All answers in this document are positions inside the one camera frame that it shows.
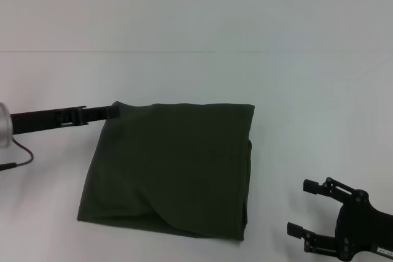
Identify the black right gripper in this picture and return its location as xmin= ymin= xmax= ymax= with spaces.
xmin=286 ymin=177 xmax=393 ymax=262

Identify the dark green t-shirt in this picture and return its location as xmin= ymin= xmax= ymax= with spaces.
xmin=76 ymin=101 xmax=255 ymax=242

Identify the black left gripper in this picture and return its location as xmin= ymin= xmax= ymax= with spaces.
xmin=10 ymin=104 xmax=121 ymax=136

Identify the dark left arm cable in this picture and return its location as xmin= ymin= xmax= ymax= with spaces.
xmin=0 ymin=139 xmax=34 ymax=172

